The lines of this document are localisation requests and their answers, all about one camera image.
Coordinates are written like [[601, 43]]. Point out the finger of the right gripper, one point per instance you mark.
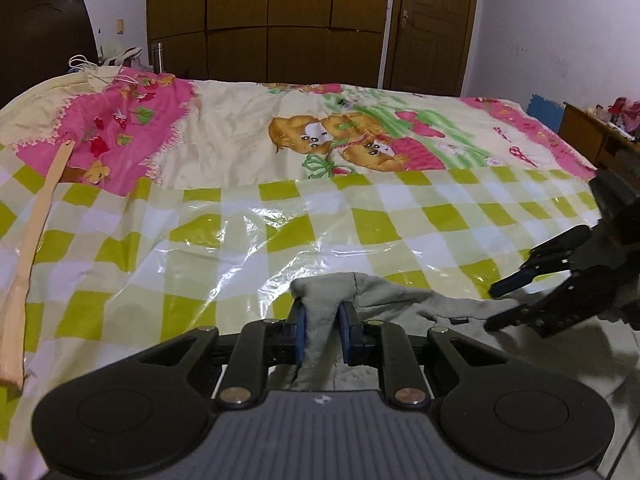
[[522, 314], [549, 257]]

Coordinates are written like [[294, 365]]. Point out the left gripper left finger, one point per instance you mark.
[[257, 347]]

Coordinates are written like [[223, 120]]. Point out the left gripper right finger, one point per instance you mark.
[[386, 347]]

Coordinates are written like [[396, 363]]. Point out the grey-green pants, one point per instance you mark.
[[600, 354]]

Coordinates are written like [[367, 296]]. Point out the wooden side cabinet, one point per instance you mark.
[[603, 145]]

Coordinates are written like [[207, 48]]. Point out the blue foam mat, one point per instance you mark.
[[548, 112]]

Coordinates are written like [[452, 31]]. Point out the pink clothes pile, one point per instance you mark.
[[625, 114]]

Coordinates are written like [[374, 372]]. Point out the checkered cartoon bed cover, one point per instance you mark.
[[190, 203]]

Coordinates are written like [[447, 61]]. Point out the brown wooden door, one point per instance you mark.
[[430, 45]]

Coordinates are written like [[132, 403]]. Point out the steel thermos bottle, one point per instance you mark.
[[157, 57]]

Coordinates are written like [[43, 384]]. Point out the brown wooden wardrobe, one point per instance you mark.
[[286, 41]]

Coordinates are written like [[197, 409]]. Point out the dark wooden headboard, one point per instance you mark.
[[38, 37]]

